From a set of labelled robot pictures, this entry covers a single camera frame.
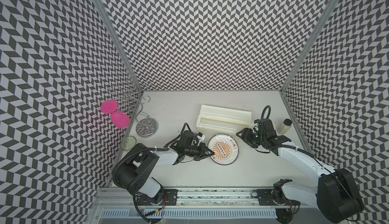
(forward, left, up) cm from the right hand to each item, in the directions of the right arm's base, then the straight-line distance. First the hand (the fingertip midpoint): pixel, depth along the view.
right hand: (239, 138), depth 84 cm
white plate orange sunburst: (-5, +8, -1) cm, 10 cm away
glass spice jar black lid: (+8, -28, 0) cm, 29 cm away
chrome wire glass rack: (+12, +57, -5) cm, 59 cm away
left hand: (-9, +15, -2) cm, 17 cm away
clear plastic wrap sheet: (-5, +8, -1) cm, 9 cm away
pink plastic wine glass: (+7, +65, +12) cm, 67 cm away
